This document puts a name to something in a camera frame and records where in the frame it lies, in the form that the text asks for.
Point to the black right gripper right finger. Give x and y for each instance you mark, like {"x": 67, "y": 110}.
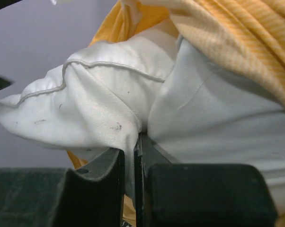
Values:
{"x": 171, "y": 194}

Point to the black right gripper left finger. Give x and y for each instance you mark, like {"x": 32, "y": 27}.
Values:
{"x": 91, "y": 196}

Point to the white pillow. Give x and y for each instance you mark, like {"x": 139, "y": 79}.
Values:
{"x": 104, "y": 95}

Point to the orange cartoon print pillowcase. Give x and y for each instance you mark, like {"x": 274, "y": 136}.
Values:
{"x": 239, "y": 35}

